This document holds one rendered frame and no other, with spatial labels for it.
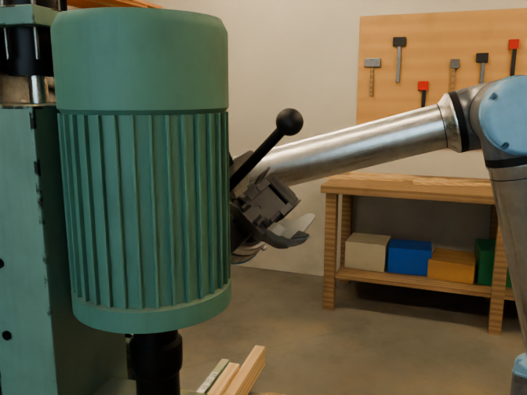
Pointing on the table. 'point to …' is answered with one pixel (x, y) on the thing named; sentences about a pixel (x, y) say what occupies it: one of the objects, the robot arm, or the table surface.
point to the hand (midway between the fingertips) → (263, 197)
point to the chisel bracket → (128, 388)
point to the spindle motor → (144, 165)
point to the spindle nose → (157, 362)
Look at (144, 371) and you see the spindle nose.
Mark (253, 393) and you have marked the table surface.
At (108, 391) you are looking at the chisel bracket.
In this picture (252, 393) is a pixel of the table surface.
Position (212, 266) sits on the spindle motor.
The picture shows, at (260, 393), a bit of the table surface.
